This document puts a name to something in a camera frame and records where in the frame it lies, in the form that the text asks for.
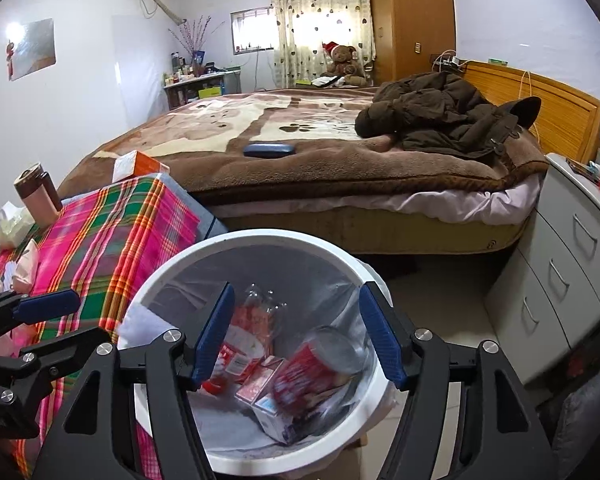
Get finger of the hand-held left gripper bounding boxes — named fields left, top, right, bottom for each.
left=0, top=326, right=112, bottom=401
left=0, top=289, right=82, bottom=348

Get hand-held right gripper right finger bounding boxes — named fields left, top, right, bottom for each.
left=358, top=282, right=553, bottom=480

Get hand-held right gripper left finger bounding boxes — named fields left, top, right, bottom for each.
left=32, top=282, right=236, bottom=480

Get clear plastic bottle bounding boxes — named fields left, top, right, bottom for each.
left=202, top=284, right=288, bottom=395

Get red metal can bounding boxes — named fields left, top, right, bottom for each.
left=272, top=326, right=368, bottom=416

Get white round trash bin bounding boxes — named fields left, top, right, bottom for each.
left=117, top=229, right=398, bottom=476

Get green white tissue pack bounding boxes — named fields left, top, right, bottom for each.
left=0, top=201, right=36, bottom=248

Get plaid tablecloth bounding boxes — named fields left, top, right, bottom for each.
left=0, top=172, right=203, bottom=480

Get pink lidded mug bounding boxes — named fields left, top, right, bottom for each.
left=14, top=162, right=63, bottom=226

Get pink bed sheet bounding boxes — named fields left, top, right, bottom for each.
left=205, top=175, right=541, bottom=226

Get orange tissue box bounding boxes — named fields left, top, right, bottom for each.
left=98, top=151, right=171, bottom=183

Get bed with brown blanket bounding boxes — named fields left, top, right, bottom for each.
left=55, top=87, right=551, bottom=206

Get grey drawer nightstand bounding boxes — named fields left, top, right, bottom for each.
left=485, top=152, right=600, bottom=386

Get blue glasses case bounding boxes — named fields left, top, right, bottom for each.
left=243, top=143, right=296, bottom=159

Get brown jacket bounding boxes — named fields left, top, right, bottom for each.
left=355, top=71, right=543, bottom=161

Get small dressing table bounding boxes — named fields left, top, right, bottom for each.
left=162, top=67, right=243, bottom=111

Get row of cosmetic bottles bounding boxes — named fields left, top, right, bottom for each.
left=164, top=51, right=206, bottom=86

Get brown teddy bear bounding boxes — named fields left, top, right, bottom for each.
left=322, top=41, right=371, bottom=87

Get power strip with chargers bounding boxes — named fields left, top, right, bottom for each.
left=430, top=51, right=468, bottom=72

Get wooden headboard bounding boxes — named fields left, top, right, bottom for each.
left=457, top=60, right=600, bottom=163

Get dried flower branches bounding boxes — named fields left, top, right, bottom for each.
left=169, top=16, right=226, bottom=53

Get small window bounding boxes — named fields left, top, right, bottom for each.
left=230, top=7, right=276, bottom=53

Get wrapped air conditioner pipe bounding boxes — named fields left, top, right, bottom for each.
left=142, top=0, right=188, bottom=26

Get patterned curtain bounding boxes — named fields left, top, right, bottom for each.
left=269, top=0, right=376, bottom=88

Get wooden wardrobe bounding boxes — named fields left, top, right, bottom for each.
left=367, top=0, right=456, bottom=86

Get silver wall poster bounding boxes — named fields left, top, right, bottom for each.
left=6, top=18, right=56, bottom=82

